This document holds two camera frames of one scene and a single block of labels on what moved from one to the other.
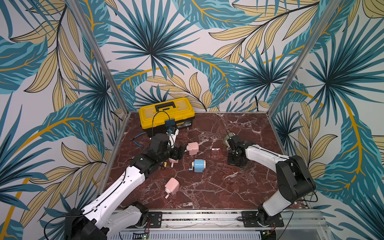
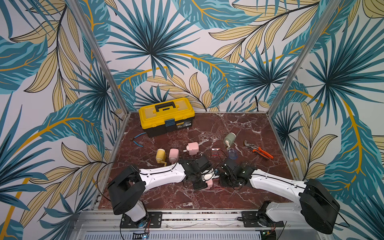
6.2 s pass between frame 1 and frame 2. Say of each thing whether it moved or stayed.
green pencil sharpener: stayed
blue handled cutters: stayed
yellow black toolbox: stayed
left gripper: moved
